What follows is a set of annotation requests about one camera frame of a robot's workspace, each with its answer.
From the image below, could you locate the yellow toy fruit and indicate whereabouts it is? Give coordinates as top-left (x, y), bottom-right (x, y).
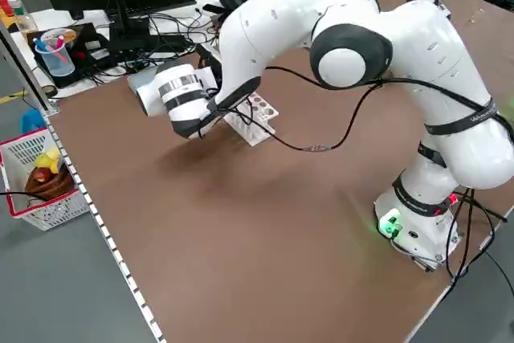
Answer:
top-left (35, 147), bottom-right (62, 172)

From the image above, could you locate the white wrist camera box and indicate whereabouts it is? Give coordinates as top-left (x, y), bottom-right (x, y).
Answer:
top-left (196, 67), bottom-right (218, 89)

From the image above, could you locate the aluminium frame post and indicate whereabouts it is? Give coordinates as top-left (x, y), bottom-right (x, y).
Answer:
top-left (0, 21), bottom-right (60, 114)

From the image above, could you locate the brown woven bowl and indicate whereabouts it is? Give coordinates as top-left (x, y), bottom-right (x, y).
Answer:
top-left (24, 164), bottom-right (77, 202)

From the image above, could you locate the silver digital scale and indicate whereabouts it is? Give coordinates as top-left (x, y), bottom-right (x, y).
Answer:
top-left (127, 68), bottom-right (160, 97)

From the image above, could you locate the white test tube rack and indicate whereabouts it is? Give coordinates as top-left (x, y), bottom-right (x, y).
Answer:
top-left (223, 92), bottom-right (280, 147)

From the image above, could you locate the blue plastic object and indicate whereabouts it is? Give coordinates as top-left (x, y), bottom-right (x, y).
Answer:
top-left (19, 108), bottom-right (46, 135)

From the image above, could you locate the flat black box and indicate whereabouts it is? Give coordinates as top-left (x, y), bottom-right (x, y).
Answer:
top-left (27, 21), bottom-right (121, 89)

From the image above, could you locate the black base cable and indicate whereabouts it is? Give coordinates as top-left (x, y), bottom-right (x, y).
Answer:
top-left (443, 188), bottom-right (514, 300)

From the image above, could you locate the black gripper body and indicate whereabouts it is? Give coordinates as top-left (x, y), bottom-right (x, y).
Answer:
top-left (196, 46), bottom-right (222, 89)

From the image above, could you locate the aluminium table edge rail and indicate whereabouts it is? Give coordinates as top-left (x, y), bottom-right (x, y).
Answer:
top-left (42, 112), bottom-right (166, 343)

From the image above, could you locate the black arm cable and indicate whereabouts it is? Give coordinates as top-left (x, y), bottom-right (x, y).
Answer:
top-left (216, 65), bottom-right (505, 153)

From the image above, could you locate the white plastic basket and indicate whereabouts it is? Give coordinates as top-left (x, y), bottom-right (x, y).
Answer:
top-left (0, 128), bottom-right (92, 232)

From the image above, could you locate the clear measuring cup with pens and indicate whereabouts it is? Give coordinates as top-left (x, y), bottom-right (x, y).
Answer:
top-left (34, 35), bottom-right (76, 78)

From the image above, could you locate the clear bottle with white cap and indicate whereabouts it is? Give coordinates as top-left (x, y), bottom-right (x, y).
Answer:
top-left (6, 0), bottom-right (38, 35)

